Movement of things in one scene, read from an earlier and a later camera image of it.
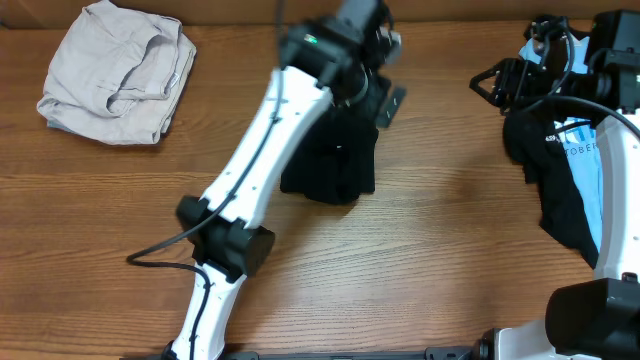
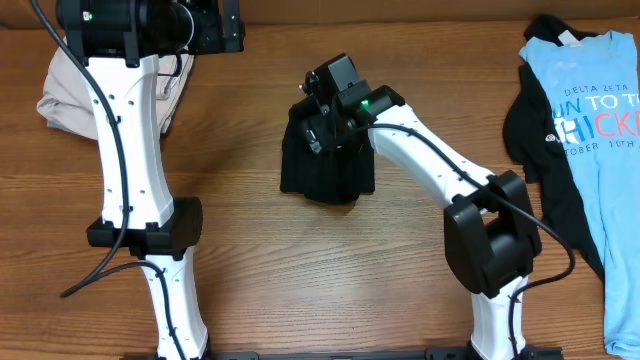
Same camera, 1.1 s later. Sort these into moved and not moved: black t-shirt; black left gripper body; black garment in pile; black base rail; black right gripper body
Moved: black left gripper body; black right gripper body
Not moved: black base rail; black t-shirt; black garment in pile
